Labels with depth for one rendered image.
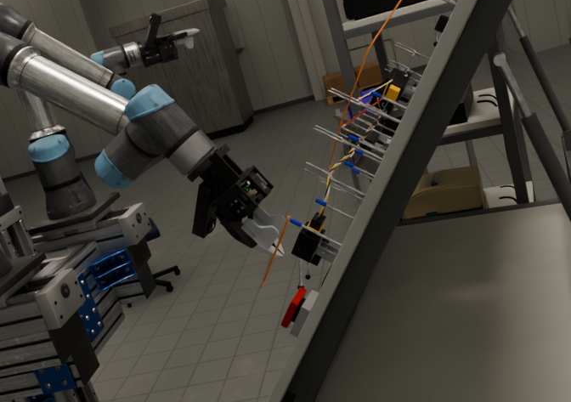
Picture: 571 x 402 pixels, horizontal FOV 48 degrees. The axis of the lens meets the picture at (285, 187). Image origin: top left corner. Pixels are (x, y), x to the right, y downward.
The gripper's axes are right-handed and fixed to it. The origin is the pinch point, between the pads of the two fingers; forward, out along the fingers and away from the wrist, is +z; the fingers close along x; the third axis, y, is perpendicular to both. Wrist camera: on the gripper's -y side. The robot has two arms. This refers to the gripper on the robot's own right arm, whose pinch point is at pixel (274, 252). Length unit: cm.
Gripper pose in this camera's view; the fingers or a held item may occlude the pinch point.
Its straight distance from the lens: 111.7
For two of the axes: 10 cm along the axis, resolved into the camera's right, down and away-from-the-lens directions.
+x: 3.7, -4.6, 8.1
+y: 6.3, -5.1, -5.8
